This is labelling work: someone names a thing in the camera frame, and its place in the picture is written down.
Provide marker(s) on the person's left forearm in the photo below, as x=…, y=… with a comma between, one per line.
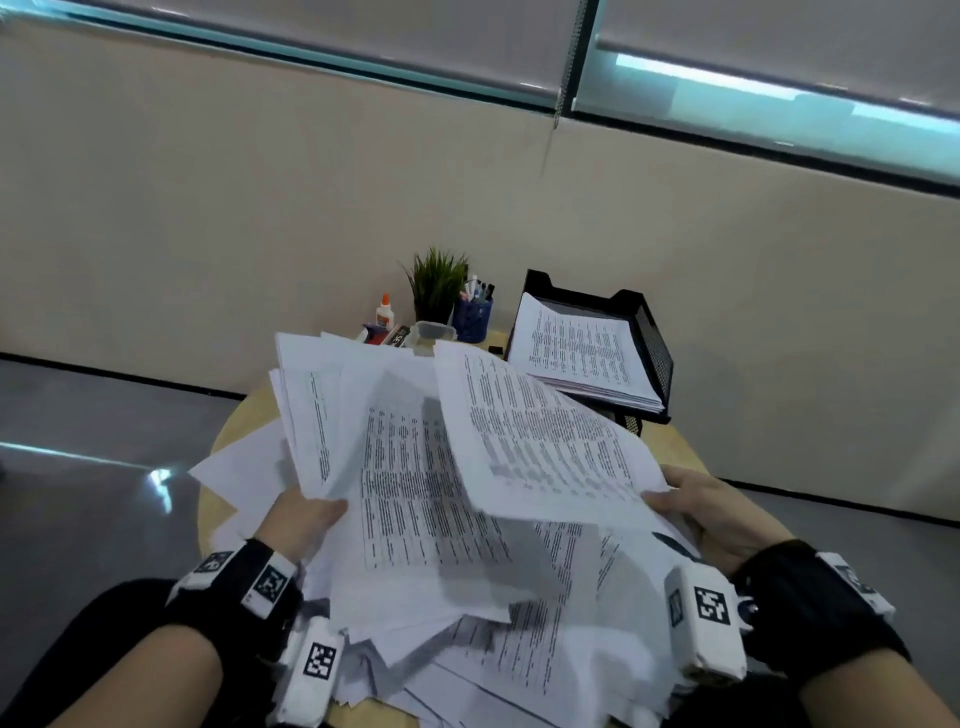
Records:
x=142, y=682

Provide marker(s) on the blue mesh pen holder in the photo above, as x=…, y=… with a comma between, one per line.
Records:
x=472, y=321

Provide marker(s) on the red stapler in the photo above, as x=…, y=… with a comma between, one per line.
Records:
x=375, y=337

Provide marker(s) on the bunch of marker pens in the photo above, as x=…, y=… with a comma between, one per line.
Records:
x=476, y=289

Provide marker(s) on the black mesh paper tray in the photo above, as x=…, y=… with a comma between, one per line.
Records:
x=656, y=345

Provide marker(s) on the white box black label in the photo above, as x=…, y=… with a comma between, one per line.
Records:
x=397, y=336

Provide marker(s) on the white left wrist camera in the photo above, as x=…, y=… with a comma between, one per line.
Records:
x=315, y=667

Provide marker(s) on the white glue bottle orange cap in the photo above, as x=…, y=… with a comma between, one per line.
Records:
x=384, y=315

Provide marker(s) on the black right wrist band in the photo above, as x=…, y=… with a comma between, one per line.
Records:
x=810, y=615

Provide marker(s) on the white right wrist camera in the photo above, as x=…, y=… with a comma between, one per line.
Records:
x=705, y=615

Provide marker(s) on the black left wrist band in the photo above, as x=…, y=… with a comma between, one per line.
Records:
x=232, y=600

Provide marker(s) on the person's right hand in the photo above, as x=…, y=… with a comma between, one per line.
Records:
x=720, y=517

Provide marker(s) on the person's left hand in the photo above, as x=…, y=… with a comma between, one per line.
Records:
x=300, y=517

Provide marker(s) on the green potted plant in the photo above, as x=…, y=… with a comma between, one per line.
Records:
x=435, y=285

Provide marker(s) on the window with black frame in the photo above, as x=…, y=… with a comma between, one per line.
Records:
x=750, y=112

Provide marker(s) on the round wooden table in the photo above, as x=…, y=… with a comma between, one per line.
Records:
x=240, y=420

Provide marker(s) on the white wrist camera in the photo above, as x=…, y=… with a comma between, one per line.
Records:
x=705, y=615
x=315, y=667

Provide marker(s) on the person's right forearm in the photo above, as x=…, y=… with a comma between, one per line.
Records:
x=877, y=694

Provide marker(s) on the clear plastic box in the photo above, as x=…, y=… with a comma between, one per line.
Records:
x=433, y=331

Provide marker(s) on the black wrist band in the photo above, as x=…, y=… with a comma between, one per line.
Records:
x=810, y=615
x=232, y=600

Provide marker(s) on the pile of printed papers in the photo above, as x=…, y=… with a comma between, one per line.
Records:
x=540, y=660

